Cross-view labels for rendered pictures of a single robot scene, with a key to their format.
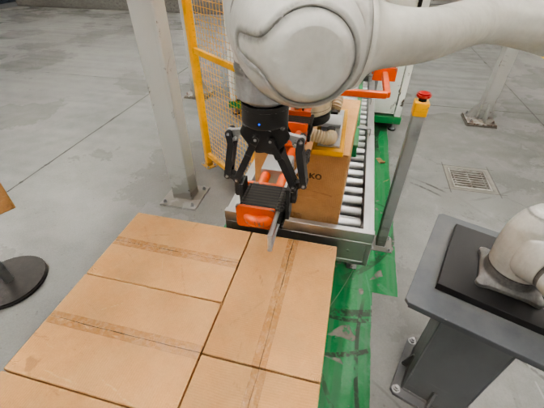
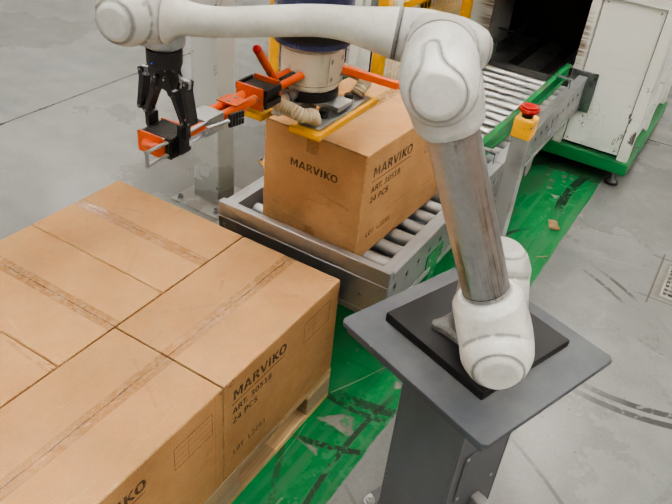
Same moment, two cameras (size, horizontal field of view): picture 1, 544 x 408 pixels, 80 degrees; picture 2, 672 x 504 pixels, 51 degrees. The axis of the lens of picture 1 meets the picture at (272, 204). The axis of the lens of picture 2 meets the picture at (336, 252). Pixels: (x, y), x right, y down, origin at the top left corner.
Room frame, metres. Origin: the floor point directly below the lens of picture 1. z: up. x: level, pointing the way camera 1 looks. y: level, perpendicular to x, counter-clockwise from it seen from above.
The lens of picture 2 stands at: (-0.77, -0.73, 1.95)
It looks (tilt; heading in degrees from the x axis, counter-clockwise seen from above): 35 degrees down; 14
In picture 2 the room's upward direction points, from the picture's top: 6 degrees clockwise
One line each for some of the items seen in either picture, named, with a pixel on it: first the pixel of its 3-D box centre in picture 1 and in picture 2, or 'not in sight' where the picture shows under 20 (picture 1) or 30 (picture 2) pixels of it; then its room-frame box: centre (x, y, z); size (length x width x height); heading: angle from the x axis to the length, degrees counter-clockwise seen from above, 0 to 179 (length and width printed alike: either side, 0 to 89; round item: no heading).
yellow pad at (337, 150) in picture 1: (332, 125); (336, 109); (1.06, -0.21, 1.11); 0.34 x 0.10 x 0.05; 167
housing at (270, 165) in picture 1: (278, 170); (204, 121); (0.62, -0.01, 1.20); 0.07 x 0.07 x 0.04; 77
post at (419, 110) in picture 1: (397, 184); (494, 238); (1.56, -0.74, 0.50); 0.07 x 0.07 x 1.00; 76
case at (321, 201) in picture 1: (310, 155); (359, 159); (1.47, -0.20, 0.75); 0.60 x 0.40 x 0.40; 164
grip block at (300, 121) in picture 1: (294, 126); (258, 91); (0.83, -0.06, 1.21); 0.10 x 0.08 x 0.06; 77
